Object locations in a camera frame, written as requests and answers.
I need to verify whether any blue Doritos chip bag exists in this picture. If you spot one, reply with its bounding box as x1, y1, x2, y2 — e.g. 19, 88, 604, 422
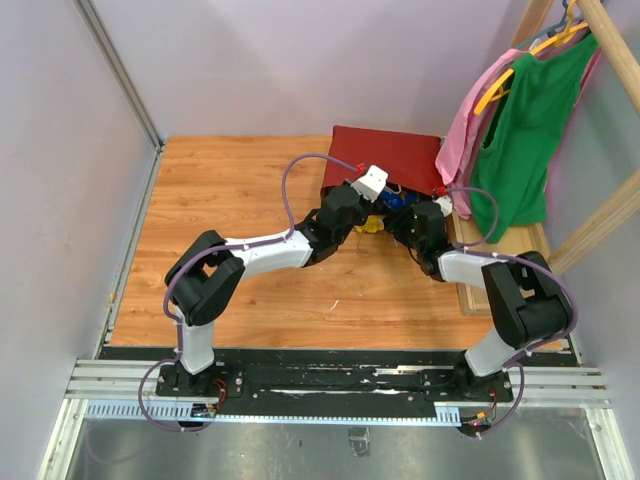
376, 186, 418, 212

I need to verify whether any yellow snack packet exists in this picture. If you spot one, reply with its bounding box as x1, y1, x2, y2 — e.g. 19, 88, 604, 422
355, 215, 385, 234

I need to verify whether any wooden clothes rack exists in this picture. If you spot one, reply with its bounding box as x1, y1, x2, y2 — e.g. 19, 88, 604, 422
444, 0, 640, 317

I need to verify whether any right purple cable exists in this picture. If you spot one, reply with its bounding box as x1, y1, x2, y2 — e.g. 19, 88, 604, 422
432, 186, 581, 440

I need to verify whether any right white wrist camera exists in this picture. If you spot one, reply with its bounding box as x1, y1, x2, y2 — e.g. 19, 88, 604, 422
433, 195, 454, 217

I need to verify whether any pink shirt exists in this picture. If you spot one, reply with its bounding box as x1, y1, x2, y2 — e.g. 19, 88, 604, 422
436, 47, 599, 218

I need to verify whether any red brown paper bag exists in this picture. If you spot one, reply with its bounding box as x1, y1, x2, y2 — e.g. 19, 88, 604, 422
320, 125, 446, 218

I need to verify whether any purple cable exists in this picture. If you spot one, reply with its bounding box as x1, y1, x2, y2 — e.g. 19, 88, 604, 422
432, 186, 581, 440
137, 151, 364, 434

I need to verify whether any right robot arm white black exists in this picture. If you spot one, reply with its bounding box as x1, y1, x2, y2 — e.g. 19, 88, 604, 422
384, 201, 576, 400

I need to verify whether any green shirt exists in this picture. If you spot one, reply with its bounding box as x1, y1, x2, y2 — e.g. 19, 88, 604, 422
469, 33, 598, 244

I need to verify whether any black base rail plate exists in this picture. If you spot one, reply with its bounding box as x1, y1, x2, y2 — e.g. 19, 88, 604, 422
65, 346, 611, 427

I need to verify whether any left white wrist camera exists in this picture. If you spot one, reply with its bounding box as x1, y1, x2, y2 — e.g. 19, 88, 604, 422
351, 165, 388, 203

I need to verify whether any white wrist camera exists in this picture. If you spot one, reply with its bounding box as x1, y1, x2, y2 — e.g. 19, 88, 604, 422
433, 195, 454, 217
351, 165, 388, 203

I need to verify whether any grey clothes hanger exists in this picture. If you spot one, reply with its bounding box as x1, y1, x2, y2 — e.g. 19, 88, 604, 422
510, 0, 571, 50

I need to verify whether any yellow clothes hanger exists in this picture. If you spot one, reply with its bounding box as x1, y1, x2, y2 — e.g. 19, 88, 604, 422
473, 0, 588, 116

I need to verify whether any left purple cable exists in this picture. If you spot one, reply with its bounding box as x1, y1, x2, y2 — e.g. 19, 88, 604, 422
137, 151, 364, 434

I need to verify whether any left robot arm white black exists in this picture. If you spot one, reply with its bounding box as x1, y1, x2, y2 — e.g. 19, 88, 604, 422
160, 183, 379, 397

